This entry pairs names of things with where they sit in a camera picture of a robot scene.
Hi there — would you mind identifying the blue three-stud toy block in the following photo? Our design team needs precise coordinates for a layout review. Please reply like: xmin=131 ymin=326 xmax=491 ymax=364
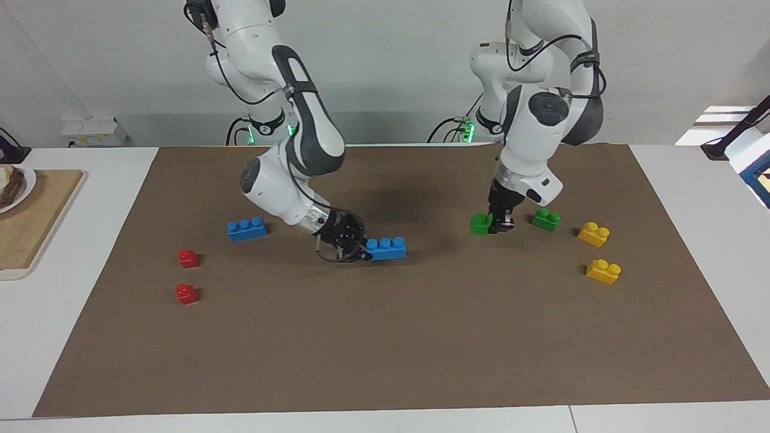
xmin=366 ymin=236 xmax=407 ymax=261
xmin=227 ymin=216 xmax=269 ymax=242

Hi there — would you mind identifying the yellow two-stud toy block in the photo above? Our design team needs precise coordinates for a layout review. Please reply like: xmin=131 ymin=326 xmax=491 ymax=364
xmin=577 ymin=221 xmax=611 ymax=248
xmin=586 ymin=259 xmax=622 ymax=285

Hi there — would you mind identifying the brown paper mat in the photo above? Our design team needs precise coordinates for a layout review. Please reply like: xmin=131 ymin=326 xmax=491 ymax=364
xmin=32 ymin=143 xmax=770 ymax=419

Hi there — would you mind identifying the blue framed box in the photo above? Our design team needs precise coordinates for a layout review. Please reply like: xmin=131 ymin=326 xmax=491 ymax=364
xmin=739 ymin=150 xmax=770 ymax=210

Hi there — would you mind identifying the white power strip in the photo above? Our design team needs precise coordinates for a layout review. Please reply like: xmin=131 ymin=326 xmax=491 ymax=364
xmin=60 ymin=117 xmax=130 ymax=148

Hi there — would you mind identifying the wooden cutting board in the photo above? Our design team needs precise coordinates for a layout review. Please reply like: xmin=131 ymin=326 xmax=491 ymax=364
xmin=0 ymin=170 xmax=87 ymax=281

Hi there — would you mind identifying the white plate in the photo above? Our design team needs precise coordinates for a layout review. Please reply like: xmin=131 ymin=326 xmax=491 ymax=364
xmin=0 ymin=164 xmax=37 ymax=214

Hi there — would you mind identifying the brown bread slice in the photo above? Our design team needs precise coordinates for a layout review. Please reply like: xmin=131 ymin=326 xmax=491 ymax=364
xmin=0 ymin=167 xmax=25 ymax=205

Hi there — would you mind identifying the black table clamp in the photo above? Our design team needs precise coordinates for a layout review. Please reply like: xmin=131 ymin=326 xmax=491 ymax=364
xmin=0 ymin=127 xmax=32 ymax=164

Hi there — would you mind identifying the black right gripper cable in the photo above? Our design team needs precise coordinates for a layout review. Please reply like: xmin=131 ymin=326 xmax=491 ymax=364
xmin=183 ymin=0 xmax=368 ymax=263

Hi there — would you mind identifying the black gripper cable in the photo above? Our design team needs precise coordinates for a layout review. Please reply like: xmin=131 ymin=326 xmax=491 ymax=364
xmin=504 ymin=0 xmax=607 ymax=100
xmin=183 ymin=0 xmax=368 ymax=263

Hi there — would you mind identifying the black left base cable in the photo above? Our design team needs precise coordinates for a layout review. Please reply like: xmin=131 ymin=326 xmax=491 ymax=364
xmin=427 ymin=90 xmax=482 ymax=144

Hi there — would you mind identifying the black base cable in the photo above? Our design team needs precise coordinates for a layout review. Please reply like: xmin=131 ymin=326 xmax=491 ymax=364
xmin=226 ymin=117 xmax=250 ymax=146
xmin=427 ymin=90 xmax=482 ymax=144

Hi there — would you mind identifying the black right base cable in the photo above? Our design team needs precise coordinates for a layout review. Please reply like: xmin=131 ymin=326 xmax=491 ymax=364
xmin=226 ymin=117 xmax=250 ymax=146

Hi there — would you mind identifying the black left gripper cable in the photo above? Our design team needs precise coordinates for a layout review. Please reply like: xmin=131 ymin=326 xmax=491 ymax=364
xmin=504 ymin=0 xmax=607 ymax=100

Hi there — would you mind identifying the black camera stand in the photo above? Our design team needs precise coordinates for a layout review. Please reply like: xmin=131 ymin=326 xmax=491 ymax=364
xmin=701 ymin=95 xmax=770 ymax=160

